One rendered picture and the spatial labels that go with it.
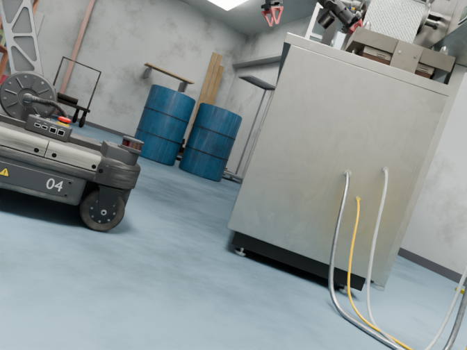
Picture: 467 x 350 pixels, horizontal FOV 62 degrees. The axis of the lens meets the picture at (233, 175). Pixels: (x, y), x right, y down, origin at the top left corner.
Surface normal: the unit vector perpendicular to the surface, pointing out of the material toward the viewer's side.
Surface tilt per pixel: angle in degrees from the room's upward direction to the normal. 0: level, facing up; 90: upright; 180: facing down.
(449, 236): 90
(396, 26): 90
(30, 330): 0
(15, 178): 90
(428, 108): 90
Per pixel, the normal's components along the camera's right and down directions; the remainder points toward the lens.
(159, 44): 0.40, 0.18
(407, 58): -0.07, 0.02
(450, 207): -0.86, -0.28
